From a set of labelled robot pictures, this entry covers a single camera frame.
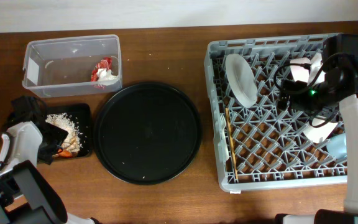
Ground orange carrot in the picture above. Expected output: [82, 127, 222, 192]
[57, 149, 73, 158]

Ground pink bowl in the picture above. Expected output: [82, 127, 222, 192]
[290, 58, 311, 83]

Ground cream paper cup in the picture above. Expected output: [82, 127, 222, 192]
[303, 122, 337, 144]

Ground light blue plastic cup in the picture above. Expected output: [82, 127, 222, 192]
[326, 133, 347, 159]

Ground red and white wrapper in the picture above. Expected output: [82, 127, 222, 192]
[91, 57, 119, 89]

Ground grey plate with food scraps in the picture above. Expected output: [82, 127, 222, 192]
[225, 54, 258, 108]

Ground wooden chopstick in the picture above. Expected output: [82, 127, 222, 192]
[225, 108, 238, 182]

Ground white plastic fork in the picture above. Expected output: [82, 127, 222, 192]
[219, 113, 229, 162]

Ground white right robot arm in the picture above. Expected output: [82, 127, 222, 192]
[275, 34, 358, 223]

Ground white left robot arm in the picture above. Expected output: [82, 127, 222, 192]
[0, 96, 98, 224]

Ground grey dishwasher rack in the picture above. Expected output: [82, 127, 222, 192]
[204, 34, 347, 194]

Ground rice and shell scraps pile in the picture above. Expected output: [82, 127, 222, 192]
[46, 113, 82, 157]

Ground black rectangular tray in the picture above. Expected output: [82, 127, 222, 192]
[37, 103, 92, 162]

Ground clear plastic bin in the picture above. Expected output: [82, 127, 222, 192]
[22, 34, 123, 98]

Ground round black tray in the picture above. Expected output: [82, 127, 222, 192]
[93, 82, 203, 185]

